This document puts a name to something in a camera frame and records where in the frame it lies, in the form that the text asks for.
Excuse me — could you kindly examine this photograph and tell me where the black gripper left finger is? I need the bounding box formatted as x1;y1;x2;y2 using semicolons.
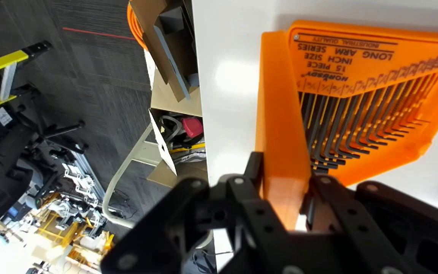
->
226;149;289;240

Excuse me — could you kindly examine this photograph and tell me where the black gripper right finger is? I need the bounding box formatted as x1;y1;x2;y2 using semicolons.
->
298;172;383;274

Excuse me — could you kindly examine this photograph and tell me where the orange hex key box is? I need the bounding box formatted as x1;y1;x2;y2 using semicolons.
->
252;18;438;234

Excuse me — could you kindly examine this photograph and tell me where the cardboard box with tools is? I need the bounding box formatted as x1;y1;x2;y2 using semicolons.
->
146;108;208;190

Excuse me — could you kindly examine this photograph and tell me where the open cardboard box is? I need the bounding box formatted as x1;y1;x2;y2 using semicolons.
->
126;0;204;118

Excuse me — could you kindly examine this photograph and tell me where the white curved tube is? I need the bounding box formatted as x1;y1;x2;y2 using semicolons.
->
100;123;155;231

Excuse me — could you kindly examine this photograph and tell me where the yellow ladder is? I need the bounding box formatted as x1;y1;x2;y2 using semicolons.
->
0;39;55;117

